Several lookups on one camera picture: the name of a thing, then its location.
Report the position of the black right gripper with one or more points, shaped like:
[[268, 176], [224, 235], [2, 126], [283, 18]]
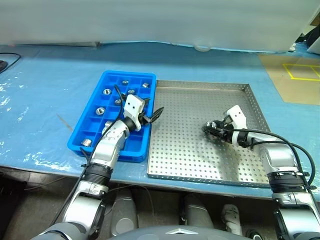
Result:
[[227, 131]]

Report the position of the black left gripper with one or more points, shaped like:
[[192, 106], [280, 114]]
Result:
[[145, 119]]

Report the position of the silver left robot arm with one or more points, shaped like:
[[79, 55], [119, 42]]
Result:
[[107, 147]]

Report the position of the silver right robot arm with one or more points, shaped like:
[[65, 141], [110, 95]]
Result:
[[277, 155]]

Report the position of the blue compartment tray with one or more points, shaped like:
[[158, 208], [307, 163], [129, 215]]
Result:
[[90, 120]]

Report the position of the perforated metal tray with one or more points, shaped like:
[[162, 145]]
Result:
[[187, 150]]

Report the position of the brown sheet with yellow tape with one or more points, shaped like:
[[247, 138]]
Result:
[[280, 80]]

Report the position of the grey rounded leg shape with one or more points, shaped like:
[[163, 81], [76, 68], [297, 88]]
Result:
[[198, 212], [125, 212]]

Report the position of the white and grey shoe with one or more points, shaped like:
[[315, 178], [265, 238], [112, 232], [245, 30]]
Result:
[[231, 217]]

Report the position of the blue plastic table film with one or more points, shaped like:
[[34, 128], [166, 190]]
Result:
[[50, 100]]

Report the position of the grey robot torso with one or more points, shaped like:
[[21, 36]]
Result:
[[175, 233]]

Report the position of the black background object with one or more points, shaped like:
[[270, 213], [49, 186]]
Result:
[[312, 35]]

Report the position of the black rounded device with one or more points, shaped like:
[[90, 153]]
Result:
[[3, 65]]

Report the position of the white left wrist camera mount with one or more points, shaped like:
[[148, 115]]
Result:
[[133, 106]]

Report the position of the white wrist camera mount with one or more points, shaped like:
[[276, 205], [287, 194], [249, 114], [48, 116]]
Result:
[[238, 116], [133, 106]]

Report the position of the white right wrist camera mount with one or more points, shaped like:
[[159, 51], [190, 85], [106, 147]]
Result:
[[238, 116]]

